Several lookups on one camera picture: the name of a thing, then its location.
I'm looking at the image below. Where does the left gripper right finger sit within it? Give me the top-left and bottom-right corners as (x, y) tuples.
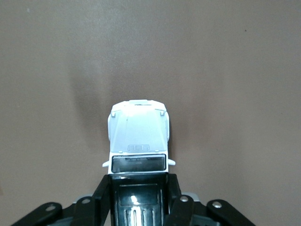
(164, 173), (256, 226)

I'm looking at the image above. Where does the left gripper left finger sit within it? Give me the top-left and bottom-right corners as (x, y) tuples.
(13, 173), (111, 226)

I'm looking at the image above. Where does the white jeep toy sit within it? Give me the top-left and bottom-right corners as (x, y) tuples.
(102, 99), (177, 226)

